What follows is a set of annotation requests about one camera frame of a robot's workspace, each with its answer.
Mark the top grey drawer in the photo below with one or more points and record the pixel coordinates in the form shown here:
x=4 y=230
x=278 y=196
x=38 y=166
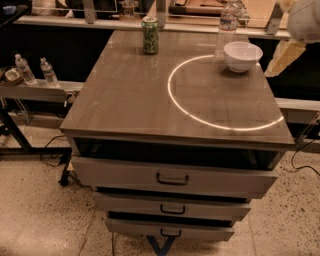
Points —
x=181 y=179

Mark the metal side shelf rail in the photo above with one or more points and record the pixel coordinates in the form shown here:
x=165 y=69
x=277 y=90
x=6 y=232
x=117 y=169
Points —
x=41 y=91

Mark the small water bottle left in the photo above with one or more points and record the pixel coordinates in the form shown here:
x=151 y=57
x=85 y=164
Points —
x=24 y=69

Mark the small water bottle right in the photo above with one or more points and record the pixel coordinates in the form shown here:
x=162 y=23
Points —
x=48 y=73

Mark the grey drawer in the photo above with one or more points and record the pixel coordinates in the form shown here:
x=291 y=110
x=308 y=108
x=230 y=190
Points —
x=163 y=229
x=181 y=179
x=172 y=207

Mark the middle grey drawer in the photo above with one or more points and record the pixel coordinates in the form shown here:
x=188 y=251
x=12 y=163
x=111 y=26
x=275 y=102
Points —
x=172 y=207

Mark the brown bowl on shelf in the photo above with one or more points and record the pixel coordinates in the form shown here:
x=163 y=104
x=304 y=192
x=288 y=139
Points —
x=10 y=76

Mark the clear plastic water bottle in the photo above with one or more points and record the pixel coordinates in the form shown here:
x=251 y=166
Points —
x=227 y=27

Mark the green soda can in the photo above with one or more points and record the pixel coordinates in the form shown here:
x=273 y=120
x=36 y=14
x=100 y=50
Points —
x=150 y=34

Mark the grey drawer cabinet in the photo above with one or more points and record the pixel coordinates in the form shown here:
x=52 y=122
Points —
x=177 y=107

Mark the small water bottle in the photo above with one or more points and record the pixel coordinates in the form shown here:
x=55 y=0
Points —
x=24 y=69
x=48 y=73

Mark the bottom grey drawer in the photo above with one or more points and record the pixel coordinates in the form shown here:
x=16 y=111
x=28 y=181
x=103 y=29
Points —
x=163 y=229

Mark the white ceramic bowl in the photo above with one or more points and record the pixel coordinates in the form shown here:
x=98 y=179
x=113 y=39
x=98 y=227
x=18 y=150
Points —
x=241 y=56

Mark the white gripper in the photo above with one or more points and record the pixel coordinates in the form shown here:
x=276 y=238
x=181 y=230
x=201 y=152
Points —
x=305 y=24

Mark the black metal stand frame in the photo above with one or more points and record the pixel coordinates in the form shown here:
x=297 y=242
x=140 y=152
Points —
x=25 y=148

